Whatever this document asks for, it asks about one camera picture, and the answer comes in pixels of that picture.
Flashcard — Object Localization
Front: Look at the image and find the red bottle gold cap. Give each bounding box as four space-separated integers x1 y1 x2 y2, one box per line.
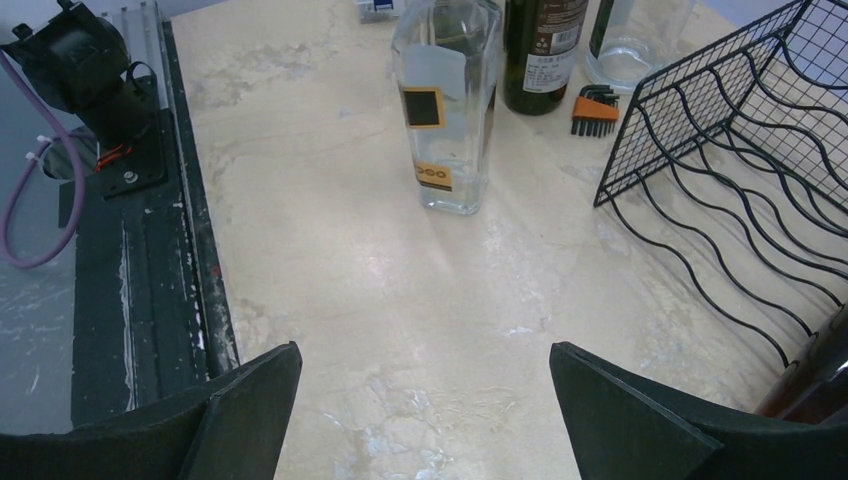
756 304 847 425

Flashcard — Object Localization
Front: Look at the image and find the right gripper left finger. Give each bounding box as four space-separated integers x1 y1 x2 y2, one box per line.
1 342 303 479

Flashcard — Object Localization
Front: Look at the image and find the black wire wine rack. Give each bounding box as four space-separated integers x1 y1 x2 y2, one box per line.
594 1 847 368

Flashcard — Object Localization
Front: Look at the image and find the clear plastic organizer box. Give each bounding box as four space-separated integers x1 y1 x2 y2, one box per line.
353 0 407 24

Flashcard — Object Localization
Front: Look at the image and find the dark bottle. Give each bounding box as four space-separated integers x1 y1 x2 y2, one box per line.
502 0 589 116
390 1 502 215

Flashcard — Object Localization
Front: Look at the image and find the orange hex key set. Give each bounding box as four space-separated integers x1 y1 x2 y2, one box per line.
570 84 620 138

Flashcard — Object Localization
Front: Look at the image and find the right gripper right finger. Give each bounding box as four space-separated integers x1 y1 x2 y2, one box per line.
549 342 847 479

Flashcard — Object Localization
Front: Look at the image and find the clear glass bottle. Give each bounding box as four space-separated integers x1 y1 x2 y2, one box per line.
585 0 695 93

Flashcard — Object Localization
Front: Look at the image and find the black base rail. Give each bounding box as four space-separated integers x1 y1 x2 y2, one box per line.
70 22 240 427

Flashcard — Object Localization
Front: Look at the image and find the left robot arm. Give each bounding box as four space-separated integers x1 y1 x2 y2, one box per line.
1 1 158 172

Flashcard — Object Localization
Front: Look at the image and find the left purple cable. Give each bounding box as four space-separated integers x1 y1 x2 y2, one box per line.
0 49 87 270

